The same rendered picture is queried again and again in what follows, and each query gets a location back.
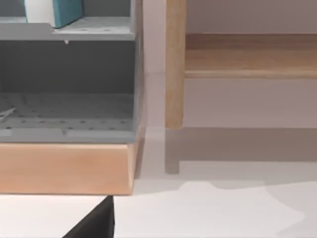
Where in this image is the grey pierced drawer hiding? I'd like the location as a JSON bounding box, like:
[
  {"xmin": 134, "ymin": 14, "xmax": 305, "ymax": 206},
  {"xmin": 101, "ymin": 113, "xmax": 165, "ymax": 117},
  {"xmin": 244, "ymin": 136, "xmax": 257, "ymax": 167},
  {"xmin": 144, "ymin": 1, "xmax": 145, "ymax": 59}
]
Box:
[{"xmin": 0, "ymin": 93, "xmax": 136, "ymax": 144}]

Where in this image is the pale wooden drawer front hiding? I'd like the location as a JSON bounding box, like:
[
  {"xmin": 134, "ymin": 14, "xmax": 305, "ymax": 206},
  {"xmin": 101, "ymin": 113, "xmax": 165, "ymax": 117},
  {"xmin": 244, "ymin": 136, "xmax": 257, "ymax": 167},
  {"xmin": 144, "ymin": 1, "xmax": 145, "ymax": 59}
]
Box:
[{"xmin": 0, "ymin": 127, "xmax": 145, "ymax": 196}]

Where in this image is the open wooden shelf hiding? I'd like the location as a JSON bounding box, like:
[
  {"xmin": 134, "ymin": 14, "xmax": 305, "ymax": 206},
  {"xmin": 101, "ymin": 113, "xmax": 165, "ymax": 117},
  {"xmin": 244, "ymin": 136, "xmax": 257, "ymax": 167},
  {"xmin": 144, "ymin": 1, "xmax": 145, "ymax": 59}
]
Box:
[{"xmin": 165, "ymin": 0, "xmax": 317, "ymax": 130}]

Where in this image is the grey cabinet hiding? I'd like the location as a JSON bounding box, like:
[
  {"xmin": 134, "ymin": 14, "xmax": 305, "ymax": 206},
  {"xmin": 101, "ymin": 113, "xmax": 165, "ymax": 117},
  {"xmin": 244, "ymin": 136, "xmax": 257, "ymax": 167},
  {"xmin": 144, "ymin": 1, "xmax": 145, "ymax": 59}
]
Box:
[{"xmin": 0, "ymin": 0, "xmax": 144, "ymax": 129}]

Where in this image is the teal and white book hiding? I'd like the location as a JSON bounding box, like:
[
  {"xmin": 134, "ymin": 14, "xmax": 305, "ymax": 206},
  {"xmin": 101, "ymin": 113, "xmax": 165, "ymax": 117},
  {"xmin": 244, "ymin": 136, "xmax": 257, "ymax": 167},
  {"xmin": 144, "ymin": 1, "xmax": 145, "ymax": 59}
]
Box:
[{"xmin": 23, "ymin": 0, "xmax": 84, "ymax": 29}]

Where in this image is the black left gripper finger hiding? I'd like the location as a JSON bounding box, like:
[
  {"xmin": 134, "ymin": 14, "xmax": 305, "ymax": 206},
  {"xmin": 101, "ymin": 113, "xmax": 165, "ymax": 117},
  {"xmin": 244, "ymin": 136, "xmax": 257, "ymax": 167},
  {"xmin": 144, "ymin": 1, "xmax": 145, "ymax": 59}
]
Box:
[{"xmin": 61, "ymin": 195, "xmax": 116, "ymax": 238}]

